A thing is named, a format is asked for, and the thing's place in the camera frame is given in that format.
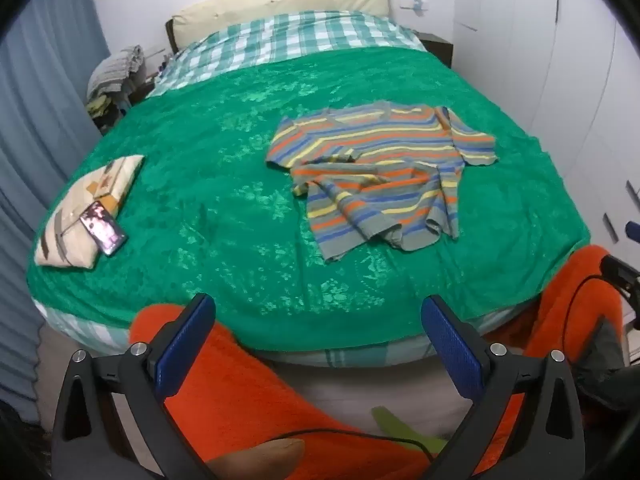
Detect green floral blanket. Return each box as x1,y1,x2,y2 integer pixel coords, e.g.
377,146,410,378
25,47,592,352

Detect dark grey cloth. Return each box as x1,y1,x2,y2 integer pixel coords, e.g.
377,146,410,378
574,319,628,411

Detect white wardrobe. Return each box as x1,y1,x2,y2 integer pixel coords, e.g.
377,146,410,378
452,0,640,273

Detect green checked bedsheet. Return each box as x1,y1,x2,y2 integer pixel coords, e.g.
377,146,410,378
37,10,526,368

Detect black cable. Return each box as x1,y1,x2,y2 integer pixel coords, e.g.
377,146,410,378
562,270,608,367
257,427,441,463

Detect person's bare foot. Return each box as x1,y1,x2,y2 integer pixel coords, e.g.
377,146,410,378
204,438,306,480

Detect striped knit shirt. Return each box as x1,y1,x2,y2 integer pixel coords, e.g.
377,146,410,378
265,101,499,264

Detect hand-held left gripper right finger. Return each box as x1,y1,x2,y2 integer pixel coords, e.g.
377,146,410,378
420,295,586,480

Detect orange fleece pants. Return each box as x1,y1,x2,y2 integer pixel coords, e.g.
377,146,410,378
129,244,626,480

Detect dark wooden nightstand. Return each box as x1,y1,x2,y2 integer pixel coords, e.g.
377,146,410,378
415,31,454,68

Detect black smartphone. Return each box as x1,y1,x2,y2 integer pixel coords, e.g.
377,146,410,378
80,200,129,255

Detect folded cream patterned cloth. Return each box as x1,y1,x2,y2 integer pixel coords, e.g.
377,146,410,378
34,155,146,269

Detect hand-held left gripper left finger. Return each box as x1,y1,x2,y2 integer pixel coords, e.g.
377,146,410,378
52,292,217,480

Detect pile of grey clothes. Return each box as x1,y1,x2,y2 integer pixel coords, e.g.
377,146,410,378
86,45,147,101

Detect blue curtain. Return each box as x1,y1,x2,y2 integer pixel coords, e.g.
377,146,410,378
0,0,112,423

